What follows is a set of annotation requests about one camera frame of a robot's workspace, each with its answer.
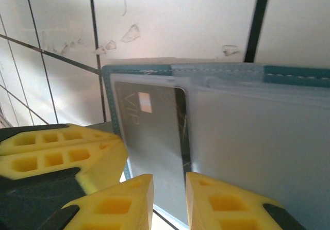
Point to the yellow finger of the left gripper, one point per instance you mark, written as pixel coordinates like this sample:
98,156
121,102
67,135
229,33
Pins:
85,134
103,163

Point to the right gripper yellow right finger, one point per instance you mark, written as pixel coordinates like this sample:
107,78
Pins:
203,204

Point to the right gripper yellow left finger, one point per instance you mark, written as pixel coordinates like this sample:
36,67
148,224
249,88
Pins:
134,204

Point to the black VIP card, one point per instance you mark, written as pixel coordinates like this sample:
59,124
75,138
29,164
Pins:
159,127

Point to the teal leather card holder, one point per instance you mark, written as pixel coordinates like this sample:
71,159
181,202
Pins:
257,137

